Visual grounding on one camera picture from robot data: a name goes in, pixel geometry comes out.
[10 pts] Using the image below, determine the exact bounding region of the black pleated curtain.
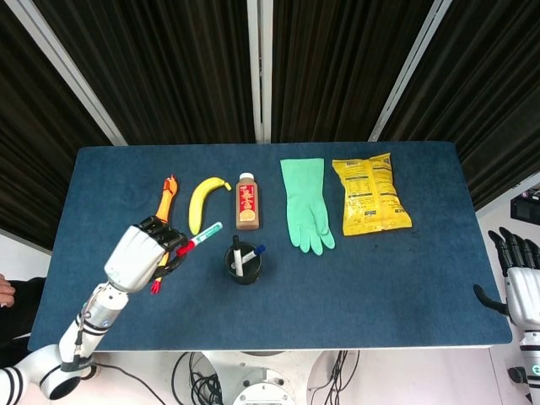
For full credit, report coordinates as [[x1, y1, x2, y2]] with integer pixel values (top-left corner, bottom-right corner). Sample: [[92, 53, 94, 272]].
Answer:
[[33, 0, 257, 147], [271, 0, 435, 144], [378, 0, 540, 212], [0, 0, 113, 250]]

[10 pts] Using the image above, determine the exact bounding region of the black pen cup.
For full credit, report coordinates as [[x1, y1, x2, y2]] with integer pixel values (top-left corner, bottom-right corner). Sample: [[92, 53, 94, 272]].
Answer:
[[223, 244, 263, 287]]

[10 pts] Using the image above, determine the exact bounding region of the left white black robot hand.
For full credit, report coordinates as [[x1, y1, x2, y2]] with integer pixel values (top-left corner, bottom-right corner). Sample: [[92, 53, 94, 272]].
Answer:
[[104, 215, 189, 294]]

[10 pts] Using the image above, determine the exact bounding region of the yellow rubber chicken toy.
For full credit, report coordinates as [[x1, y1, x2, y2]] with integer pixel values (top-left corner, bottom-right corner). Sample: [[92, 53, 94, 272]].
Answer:
[[150, 173, 180, 295]]

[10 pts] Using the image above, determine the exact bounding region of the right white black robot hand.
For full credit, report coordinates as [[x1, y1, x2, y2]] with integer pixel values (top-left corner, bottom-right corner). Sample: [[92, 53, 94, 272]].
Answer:
[[472, 226, 540, 331]]

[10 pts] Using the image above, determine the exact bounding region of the blue capped marker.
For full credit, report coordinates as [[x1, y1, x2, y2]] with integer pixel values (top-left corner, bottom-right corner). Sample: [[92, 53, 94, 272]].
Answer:
[[241, 244, 267, 261]]

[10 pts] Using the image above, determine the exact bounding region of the yellow snack bag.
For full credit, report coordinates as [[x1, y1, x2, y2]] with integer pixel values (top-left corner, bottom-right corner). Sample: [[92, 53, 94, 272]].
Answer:
[[332, 153, 413, 237]]

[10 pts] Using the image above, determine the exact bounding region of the green rubber glove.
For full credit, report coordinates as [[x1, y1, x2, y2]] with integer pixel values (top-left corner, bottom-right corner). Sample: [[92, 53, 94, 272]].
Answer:
[[279, 158, 337, 256]]

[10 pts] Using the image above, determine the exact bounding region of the red capped marker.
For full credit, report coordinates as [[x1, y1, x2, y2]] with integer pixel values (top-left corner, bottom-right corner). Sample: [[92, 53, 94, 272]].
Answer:
[[175, 221, 224, 257]]

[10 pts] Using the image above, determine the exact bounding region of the black cable bundle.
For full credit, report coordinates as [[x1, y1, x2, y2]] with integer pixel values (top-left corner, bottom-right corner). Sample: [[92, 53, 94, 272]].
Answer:
[[309, 349, 360, 405], [171, 351, 224, 405]]

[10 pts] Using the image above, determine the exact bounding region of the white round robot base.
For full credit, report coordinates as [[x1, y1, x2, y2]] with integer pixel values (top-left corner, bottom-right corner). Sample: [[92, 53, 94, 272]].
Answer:
[[206, 349, 334, 405]]

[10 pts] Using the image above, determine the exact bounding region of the blue felt table mat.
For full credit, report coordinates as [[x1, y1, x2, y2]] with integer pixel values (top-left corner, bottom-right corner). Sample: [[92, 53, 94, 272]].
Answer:
[[27, 141, 514, 352]]

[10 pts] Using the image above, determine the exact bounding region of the bystander bare hand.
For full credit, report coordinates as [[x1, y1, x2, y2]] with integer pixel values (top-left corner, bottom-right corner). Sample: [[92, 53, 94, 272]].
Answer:
[[0, 273, 15, 308]]

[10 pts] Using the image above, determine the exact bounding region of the brown drink bottle white cap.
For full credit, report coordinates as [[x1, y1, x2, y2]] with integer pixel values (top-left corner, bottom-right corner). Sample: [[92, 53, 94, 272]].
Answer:
[[235, 171, 262, 231]]

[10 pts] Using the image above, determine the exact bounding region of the yellow banana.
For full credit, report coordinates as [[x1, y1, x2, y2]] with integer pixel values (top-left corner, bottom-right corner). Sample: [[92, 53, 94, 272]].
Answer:
[[187, 175, 233, 236]]

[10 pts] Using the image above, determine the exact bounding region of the white marker with black cap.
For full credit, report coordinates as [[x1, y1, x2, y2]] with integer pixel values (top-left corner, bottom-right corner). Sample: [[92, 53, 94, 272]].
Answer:
[[231, 235, 246, 278]]

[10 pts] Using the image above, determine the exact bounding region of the black electronic device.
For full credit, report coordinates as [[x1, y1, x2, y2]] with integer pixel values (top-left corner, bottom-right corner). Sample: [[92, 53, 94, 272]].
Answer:
[[509, 189, 540, 220]]

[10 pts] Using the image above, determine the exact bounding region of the white metal frame post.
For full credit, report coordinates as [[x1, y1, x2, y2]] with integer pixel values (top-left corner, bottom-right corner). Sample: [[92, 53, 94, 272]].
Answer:
[[368, 0, 453, 143], [6, 0, 127, 147], [246, 0, 274, 143]]

